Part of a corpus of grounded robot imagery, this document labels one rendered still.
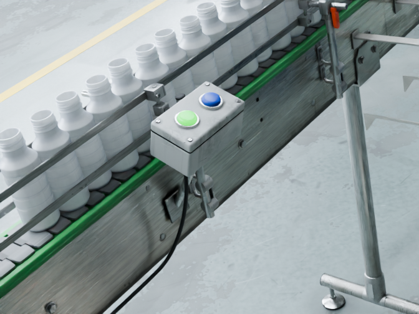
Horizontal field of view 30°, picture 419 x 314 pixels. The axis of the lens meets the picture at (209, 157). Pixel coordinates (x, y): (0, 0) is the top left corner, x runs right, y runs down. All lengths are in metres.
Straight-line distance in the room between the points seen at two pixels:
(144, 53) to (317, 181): 1.73
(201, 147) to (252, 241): 1.58
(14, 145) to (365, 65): 0.95
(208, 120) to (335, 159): 1.92
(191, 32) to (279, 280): 1.31
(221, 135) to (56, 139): 0.25
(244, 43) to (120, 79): 0.31
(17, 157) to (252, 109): 0.52
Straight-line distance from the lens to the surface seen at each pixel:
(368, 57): 1.87
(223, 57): 1.48
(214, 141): 1.21
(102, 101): 1.27
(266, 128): 1.57
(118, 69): 1.30
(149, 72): 1.34
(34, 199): 1.21
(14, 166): 1.19
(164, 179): 1.36
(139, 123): 1.33
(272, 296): 2.51
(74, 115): 1.24
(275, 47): 1.62
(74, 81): 4.30
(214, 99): 1.22
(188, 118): 1.18
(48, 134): 1.21
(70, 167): 1.23
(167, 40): 1.37
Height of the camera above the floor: 1.66
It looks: 31 degrees down
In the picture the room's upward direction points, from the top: 14 degrees counter-clockwise
